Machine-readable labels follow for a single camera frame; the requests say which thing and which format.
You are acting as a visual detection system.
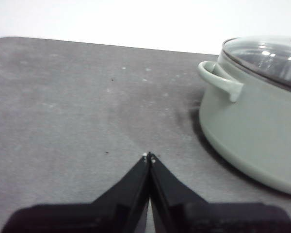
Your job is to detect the glass lid with green knob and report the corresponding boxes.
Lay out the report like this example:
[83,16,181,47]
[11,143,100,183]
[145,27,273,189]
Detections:
[222,35,291,95]

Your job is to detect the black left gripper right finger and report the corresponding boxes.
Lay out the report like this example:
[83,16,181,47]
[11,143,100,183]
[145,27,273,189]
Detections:
[149,152,291,233]

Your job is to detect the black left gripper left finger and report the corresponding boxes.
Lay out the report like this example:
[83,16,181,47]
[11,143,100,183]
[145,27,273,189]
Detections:
[1,152,151,233]

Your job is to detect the pale green electric pot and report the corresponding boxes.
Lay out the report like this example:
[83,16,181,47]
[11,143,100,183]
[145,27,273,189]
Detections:
[197,36,291,197]

